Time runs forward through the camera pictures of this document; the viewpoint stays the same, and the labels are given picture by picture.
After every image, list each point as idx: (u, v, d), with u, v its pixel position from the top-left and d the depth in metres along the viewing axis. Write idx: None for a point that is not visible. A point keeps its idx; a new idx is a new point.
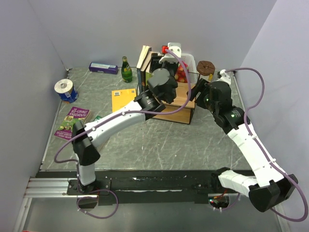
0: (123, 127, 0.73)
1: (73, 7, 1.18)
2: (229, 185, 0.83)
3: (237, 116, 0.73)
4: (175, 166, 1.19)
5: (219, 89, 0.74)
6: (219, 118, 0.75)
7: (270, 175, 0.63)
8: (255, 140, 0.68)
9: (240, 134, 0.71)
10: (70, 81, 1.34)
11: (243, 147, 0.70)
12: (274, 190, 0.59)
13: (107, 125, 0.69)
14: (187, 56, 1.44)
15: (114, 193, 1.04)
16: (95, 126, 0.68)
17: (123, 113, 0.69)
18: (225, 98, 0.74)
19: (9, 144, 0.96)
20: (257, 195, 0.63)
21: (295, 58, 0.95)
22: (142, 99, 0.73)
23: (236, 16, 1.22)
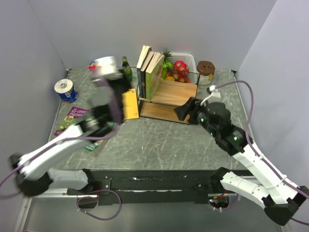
0: (69, 152, 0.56)
1: (72, 7, 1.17)
2: (233, 189, 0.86)
3: (240, 137, 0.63)
4: (175, 166, 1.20)
5: (219, 114, 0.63)
6: (222, 142, 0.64)
7: (286, 193, 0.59)
8: (264, 161, 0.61)
9: (247, 156, 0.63)
10: (70, 81, 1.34)
11: (252, 168, 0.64)
12: (294, 210, 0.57)
13: (41, 160, 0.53)
14: (187, 55, 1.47)
15: (117, 195, 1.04)
16: (26, 162, 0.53)
17: (57, 143, 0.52)
18: (226, 122, 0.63)
19: (9, 145, 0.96)
20: (276, 213, 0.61)
21: (295, 59, 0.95)
22: (86, 121, 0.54)
23: (236, 16, 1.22)
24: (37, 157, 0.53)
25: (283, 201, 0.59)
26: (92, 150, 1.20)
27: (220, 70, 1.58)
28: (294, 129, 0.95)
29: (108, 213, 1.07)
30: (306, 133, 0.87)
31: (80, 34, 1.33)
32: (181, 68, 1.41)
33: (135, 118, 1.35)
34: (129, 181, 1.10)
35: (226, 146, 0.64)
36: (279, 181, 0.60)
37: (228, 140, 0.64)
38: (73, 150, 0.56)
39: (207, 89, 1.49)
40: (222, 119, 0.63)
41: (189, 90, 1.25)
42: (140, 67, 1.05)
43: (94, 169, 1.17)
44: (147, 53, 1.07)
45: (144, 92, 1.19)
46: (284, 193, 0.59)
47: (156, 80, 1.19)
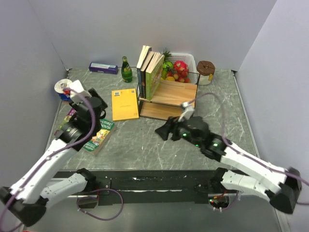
0: (57, 169, 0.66)
1: (72, 6, 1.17)
2: (235, 188, 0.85)
3: (219, 143, 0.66)
4: (175, 166, 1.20)
5: (200, 129, 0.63)
6: (207, 152, 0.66)
7: (275, 179, 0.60)
8: (245, 155, 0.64)
9: (231, 157, 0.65)
10: (70, 81, 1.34)
11: (239, 166, 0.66)
12: (288, 193, 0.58)
13: (37, 178, 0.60)
14: (187, 56, 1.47)
15: (119, 194, 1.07)
16: (23, 185, 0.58)
17: (49, 158, 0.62)
18: (206, 132, 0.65)
19: (10, 145, 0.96)
20: (278, 202, 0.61)
21: (296, 59, 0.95)
22: (64, 133, 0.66)
23: (236, 16, 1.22)
24: (29, 181, 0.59)
25: (276, 187, 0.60)
26: (92, 150, 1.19)
27: (220, 70, 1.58)
28: (294, 129, 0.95)
29: (108, 214, 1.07)
30: (306, 133, 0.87)
31: (80, 34, 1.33)
32: (181, 68, 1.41)
33: (135, 118, 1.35)
34: (129, 181, 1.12)
35: (211, 154, 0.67)
36: (265, 170, 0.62)
37: (212, 150, 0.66)
38: (59, 167, 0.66)
39: (207, 89, 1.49)
40: (203, 133, 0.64)
41: (189, 90, 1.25)
42: (140, 67, 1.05)
43: (94, 169, 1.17)
44: (147, 53, 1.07)
45: (144, 92, 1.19)
46: (273, 180, 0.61)
47: (156, 80, 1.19)
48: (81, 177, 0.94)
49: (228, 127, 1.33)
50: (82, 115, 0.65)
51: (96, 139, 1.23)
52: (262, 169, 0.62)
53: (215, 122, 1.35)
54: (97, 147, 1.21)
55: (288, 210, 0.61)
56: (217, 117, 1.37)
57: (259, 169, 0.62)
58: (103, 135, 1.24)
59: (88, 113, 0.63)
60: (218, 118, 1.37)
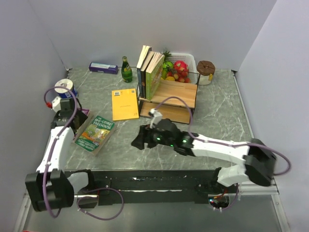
0: (65, 149, 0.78)
1: (72, 6, 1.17)
2: (232, 182, 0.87)
3: (188, 138, 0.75)
4: (175, 166, 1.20)
5: (169, 130, 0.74)
6: (180, 149, 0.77)
7: (239, 153, 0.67)
8: (210, 141, 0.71)
9: (198, 146, 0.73)
10: (70, 81, 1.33)
11: (209, 153, 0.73)
12: (252, 161, 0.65)
13: (57, 152, 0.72)
14: (187, 56, 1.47)
15: (120, 194, 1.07)
16: (49, 160, 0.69)
17: (57, 137, 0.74)
18: (175, 131, 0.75)
19: (9, 144, 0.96)
20: (252, 175, 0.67)
21: (296, 59, 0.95)
22: (57, 123, 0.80)
23: (236, 16, 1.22)
24: (52, 157, 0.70)
25: (241, 161, 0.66)
26: (92, 150, 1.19)
27: (220, 70, 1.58)
28: (294, 129, 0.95)
29: (108, 213, 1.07)
30: (306, 133, 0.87)
31: (80, 34, 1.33)
32: (181, 68, 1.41)
33: (135, 118, 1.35)
34: (129, 181, 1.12)
35: (184, 151, 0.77)
36: (228, 149, 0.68)
37: (185, 146, 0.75)
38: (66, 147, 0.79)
39: (207, 89, 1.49)
40: (172, 133, 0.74)
41: (190, 90, 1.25)
42: (140, 67, 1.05)
43: (94, 169, 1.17)
44: (147, 53, 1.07)
45: (144, 92, 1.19)
46: (238, 154, 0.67)
47: (156, 80, 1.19)
48: (83, 174, 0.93)
49: (228, 127, 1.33)
50: (67, 108, 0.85)
51: (96, 139, 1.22)
52: (226, 148, 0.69)
53: (215, 122, 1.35)
54: (97, 147, 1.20)
55: (263, 179, 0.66)
56: (217, 117, 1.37)
57: (224, 150, 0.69)
58: (103, 135, 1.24)
59: (71, 104, 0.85)
60: (218, 118, 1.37)
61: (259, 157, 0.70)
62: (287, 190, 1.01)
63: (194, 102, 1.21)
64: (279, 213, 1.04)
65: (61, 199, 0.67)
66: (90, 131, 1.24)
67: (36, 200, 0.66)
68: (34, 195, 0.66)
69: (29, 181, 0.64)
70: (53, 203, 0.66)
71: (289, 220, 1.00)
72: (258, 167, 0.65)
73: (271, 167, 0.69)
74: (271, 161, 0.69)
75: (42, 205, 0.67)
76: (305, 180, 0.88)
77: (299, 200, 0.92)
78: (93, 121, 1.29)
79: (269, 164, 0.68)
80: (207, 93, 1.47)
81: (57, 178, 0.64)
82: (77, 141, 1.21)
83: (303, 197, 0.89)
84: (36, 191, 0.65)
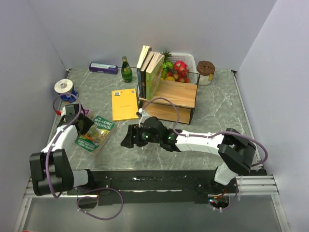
0: (68, 143, 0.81)
1: (72, 6, 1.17)
2: (229, 180, 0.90)
3: (173, 135, 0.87)
4: (175, 166, 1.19)
5: (155, 126, 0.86)
6: (167, 146, 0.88)
7: (214, 143, 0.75)
8: (190, 135, 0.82)
9: (180, 140, 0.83)
10: (70, 81, 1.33)
11: (190, 146, 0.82)
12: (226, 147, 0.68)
13: (61, 139, 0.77)
14: (187, 56, 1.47)
15: (120, 194, 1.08)
16: (53, 142, 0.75)
17: (63, 129, 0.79)
18: (161, 128, 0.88)
19: (10, 144, 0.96)
20: (229, 162, 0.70)
21: (296, 59, 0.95)
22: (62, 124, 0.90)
23: (236, 16, 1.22)
24: (56, 142, 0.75)
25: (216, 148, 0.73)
26: (92, 150, 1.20)
27: (220, 70, 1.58)
28: (294, 129, 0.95)
29: (107, 213, 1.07)
30: (306, 133, 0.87)
31: (80, 34, 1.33)
32: (181, 68, 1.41)
33: (135, 118, 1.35)
34: (129, 181, 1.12)
35: (170, 148, 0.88)
36: (205, 140, 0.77)
37: (170, 142, 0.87)
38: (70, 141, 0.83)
39: (208, 88, 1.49)
40: (158, 129, 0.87)
41: (190, 90, 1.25)
42: (140, 67, 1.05)
43: (94, 169, 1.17)
44: (147, 54, 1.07)
45: (144, 92, 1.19)
46: (214, 144, 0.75)
47: (156, 80, 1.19)
48: (84, 171, 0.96)
49: (228, 127, 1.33)
50: (72, 112, 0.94)
51: (96, 139, 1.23)
52: (203, 139, 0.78)
53: (215, 122, 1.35)
54: (97, 147, 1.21)
55: (240, 166, 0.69)
56: (217, 117, 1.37)
57: (202, 141, 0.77)
58: (103, 135, 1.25)
59: (76, 108, 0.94)
60: (218, 118, 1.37)
61: (237, 147, 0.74)
62: (287, 190, 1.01)
63: (194, 102, 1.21)
64: (279, 213, 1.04)
65: (62, 180, 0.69)
66: (90, 131, 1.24)
67: (37, 181, 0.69)
68: (35, 175, 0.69)
69: (33, 159, 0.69)
70: (54, 184, 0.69)
71: (288, 220, 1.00)
72: (233, 153, 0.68)
73: (250, 156, 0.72)
74: (248, 150, 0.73)
75: (42, 187, 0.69)
76: (305, 179, 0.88)
77: (299, 199, 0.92)
78: (93, 121, 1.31)
79: (247, 152, 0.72)
80: (207, 93, 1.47)
81: (59, 156, 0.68)
82: (77, 141, 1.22)
83: (304, 197, 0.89)
84: (39, 170, 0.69)
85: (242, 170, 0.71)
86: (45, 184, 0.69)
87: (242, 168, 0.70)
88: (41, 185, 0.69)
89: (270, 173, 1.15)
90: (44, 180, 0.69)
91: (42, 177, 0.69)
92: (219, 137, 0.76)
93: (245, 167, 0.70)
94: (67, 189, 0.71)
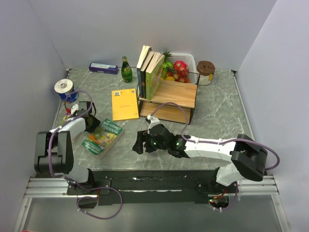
0: (73, 133, 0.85)
1: (72, 6, 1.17)
2: (231, 181, 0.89)
3: (180, 141, 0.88)
4: (175, 166, 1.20)
5: (161, 133, 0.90)
6: (175, 152, 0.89)
7: (226, 150, 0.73)
8: (201, 141, 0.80)
9: (189, 147, 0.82)
10: (70, 81, 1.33)
11: (201, 152, 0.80)
12: (237, 154, 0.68)
13: (68, 126, 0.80)
14: (187, 55, 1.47)
15: (120, 194, 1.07)
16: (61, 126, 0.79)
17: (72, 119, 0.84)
18: (168, 135, 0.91)
19: (10, 144, 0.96)
20: (240, 168, 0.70)
21: (295, 59, 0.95)
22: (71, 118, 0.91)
23: (236, 16, 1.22)
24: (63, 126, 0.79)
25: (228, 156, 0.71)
26: (97, 153, 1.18)
27: (220, 70, 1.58)
28: (294, 129, 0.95)
29: (107, 213, 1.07)
30: (306, 132, 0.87)
31: (80, 34, 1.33)
32: (181, 68, 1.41)
33: (135, 118, 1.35)
34: (129, 181, 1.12)
35: (178, 153, 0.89)
36: (217, 146, 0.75)
37: (178, 149, 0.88)
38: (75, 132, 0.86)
39: (208, 88, 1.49)
40: (164, 137, 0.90)
41: (190, 90, 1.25)
42: (140, 67, 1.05)
43: (94, 169, 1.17)
44: (147, 54, 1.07)
45: (144, 92, 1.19)
46: (225, 151, 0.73)
47: (156, 80, 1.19)
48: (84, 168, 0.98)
49: (228, 127, 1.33)
50: (84, 108, 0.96)
51: (102, 143, 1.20)
52: (215, 146, 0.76)
53: (215, 122, 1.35)
54: (102, 151, 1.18)
55: (253, 173, 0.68)
56: (217, 117, 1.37)
57: (213, 148, 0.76)
58: (109, 139, 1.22)
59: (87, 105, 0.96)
60: (218, 118, 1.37)
61: (249, 153, 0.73)
62: (287, 190, 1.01)
63: (194, 102, 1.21)
64: (279, 212, 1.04)
65: (61, 161, 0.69)
66: (96, 134, 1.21)
67: (38, 157, 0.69)
68: (38, 151, 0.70)
69: (40, 136, 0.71)
70: (53, 163, 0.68)
71: (288, 220, 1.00)
72: (245, 161, 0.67)
73: (262, 161, 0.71)
74: (261, 155, 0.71)
75: (43, 164, 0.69)
76: (304, 179, 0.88)
77: (299, 199, 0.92)
78: (102, 123, 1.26)
79: (260, 158, 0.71)
80: (207, 93, 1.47)
81: (63, 135, 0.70)
82: (84, 143, 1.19)
83: (304, 197, 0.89)
84: (42, 147, 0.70)
85: (255, 177, 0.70)
86: (45, 162, 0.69)
87: (254, 175, 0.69)
88: (41, 163, 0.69)
89: (270, 173, 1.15)
90: (46, 157, 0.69)
91: (44, 154, 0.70)
92: (231, 143, 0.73)
93: (258, 173, 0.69)
94: (65, 171, 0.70)
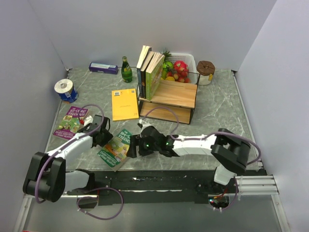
0: (76, 153, 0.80)
1: (72, 6, 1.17)
2: (229, 179, 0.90)
3: (170, 140, 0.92)
4: (175, 166, 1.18)
5: (151, 135, 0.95)
6: (165, 152, 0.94)
7: (208, 144, 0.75)
8: (186, 138, 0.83)
9: (177, 145, 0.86)
10: (70, 81, 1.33)
11: (188, 150, 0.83)
12: (216, 148, 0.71)
13: (69, 148, 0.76)
14: (187, 55, 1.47)
15: (119, 193, 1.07)
16: (61, 148, 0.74)
17: (77, 137, 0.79)
18: (158, 136, 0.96)
19: (9, 144, 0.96)
20: (224, 161, 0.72)
21: (295, 60, 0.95)
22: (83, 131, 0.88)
23: (235, 17, 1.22)
24: (64, 147, 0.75)
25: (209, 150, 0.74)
26: (113, 166, 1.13)
27: (220, 70, 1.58)
28: (294, 129, 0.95)
29: (108, 213, 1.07)
30: (306, 132, 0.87)
31: (80, 34, 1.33)
32: (181, 68, 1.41)
33: (135, 118, 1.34)
34: (129, 181, 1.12)
35: (169, 153, 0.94)
36: (199, 142, 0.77)
37: (168, 148, 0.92)
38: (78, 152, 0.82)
39: (208, 88, 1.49)
40: (154, 137, 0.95)
41: (190, 90, 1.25)
42: (140, 67, 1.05)
43: (94, 169, 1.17)
44: (147, 54, 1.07)
45: (144, 92, 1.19)
46: (207, 145, 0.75)
47: (156, 80, 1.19)
48: (83, 173, 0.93)
49: (228, 127, 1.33)
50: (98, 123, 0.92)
51: (119, 155, 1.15)
52: (198, 142, 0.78)
53: (215, 122, 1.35)
54: (119, 164, 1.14)
55: (235, 165, 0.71)
56: (217, 117, 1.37)
57: (195, 144, 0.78)
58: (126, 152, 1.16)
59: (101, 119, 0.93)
60: (218, 118, 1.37)
61: (232, 147, 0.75)
62: (287, 190, 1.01)
63: (194, 102, 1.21)
64: (279, 212, 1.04)
65: (49, 190, 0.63)
66: (113, 144, 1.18)
67: (29, 179, 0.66)
68: (30, 173, 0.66)
69: (35, 157, 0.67)
70: (40, 190, 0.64)
71: (288, 220, 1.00)
72: (226, 154, 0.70)
73: (245, 154, 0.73)
74: (243, 148, 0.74)
75: (31, 188, 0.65)
76: (305, 179, 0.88)
77: (300, 199, 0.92)
78: (119, 134, 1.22)
79: (243, 151, 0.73)
80: (207, 93, 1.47)
81: (56, 165, 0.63)
82: (100, 153, 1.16)
83: (304, 196, 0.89)
84: (35, 170, 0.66)
85: (238, 169, 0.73)
86: (34, 186, 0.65)
87: (237, 167, 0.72)
88: (31, 185, 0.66)
89: (270, 173, 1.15)
90: (35, 181, 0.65)
91: (35, 178, 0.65)
92: (212, 137, 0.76)
93: (240, 166, 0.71)
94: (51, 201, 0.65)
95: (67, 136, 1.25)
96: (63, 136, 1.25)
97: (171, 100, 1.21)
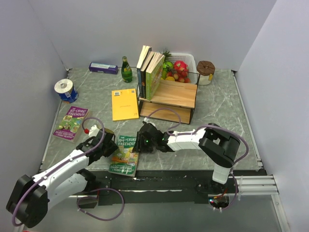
0: (67, 176, 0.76)
1: (72, 7, 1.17)
2: (226, 178, 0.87)
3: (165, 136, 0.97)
4: (175, 166, 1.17)
5: (147, 130, 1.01)
6: (161, 147, 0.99)
7: (197, 137, 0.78)
8: (179, 134, 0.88)
9: (171, 139, 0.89)
10: (70, 81, 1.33)
11: (179, 144, 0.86)
12: (203, 141, 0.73)
13: (57, 173, 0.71)
14: (187, 55, 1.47)
15: (120, 194, 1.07)
16: (47, 175, 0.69)
17: (71, 159, 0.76)
18: (154, 132, 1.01)
19: (9, 144, 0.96)
20: (211, 154, 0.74)
21: (296, 59, 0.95)
22: (83, 147, 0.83)
23: (236, 16, 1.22)
24: (51, 173, 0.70)
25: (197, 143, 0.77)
26: (132, 172, 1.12)
27: (220, 70, 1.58)
28: (294, 129, 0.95)
29: (108, 214, 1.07)
30: (306, 132, 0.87)
31: (79, 34, 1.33)
32: (181, 68, 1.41)
33: (135, 118, 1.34)
34: (129, 181, 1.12)
35: (164, 148, 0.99)
36: (190, 137, 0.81)
37: (163, 144, 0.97)
38: (70, 174, 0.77)
39: (208, 88, 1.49)
40: (151, 133, 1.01)
41: (190, 91, 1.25)
42: (140, 67, 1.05)
43: (94, 169, 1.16)
44: (147, 54, 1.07)
45: (144, 92, 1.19)
46: (196, 139, 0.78)
47: (156, 80, 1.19)
48: (81, 181, 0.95)
49: (228, 127, 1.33)
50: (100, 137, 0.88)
51: (130, 160, 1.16)
52: (189, 137, 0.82)
53: (215, 121, 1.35)
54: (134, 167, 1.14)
55: (221, 158, 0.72)
56: (217, 117, 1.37)
57: (187, 138, 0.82)
58: (135, 153, 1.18)
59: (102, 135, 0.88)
60: (218, 118, 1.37)
61: (221, 141, 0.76)
62: (287, 190, 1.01)
63: (194, 102, 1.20)
64: (279, 212, 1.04)
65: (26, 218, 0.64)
66: (119, 154, 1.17)
67: (11, 200, 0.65)
68: (13, 195, 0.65)
69: (21, 181, 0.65)
70: (19, 215, 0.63)
71: (288, 220, 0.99)
72: (214, 147, 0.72)
73: (233, 148, 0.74)
74: (232, 143, 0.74)
75: (13, 208, 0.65)
76: (305, 179, 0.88)
77: (300, 200, 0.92)
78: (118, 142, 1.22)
79: (231, 145, 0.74)
80: (207, 93, 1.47)
81: (37, 197, 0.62)
82: (111, 168, 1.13)
83: (304, 196, 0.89)
84: (17, 194, 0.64)
85: (225, 163, 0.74)
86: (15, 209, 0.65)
87: (225, 162, 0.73)
88: (12, 206, 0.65)
89: (270, 174, 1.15)
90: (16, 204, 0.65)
91: (16, 201, 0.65)
92: (201, 132, 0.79)
93: (227, 159, 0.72)
94: (27, 225, 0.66)
95: (67, 136, 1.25)
96: (63, 136, 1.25)
97: (171, 100, 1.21)
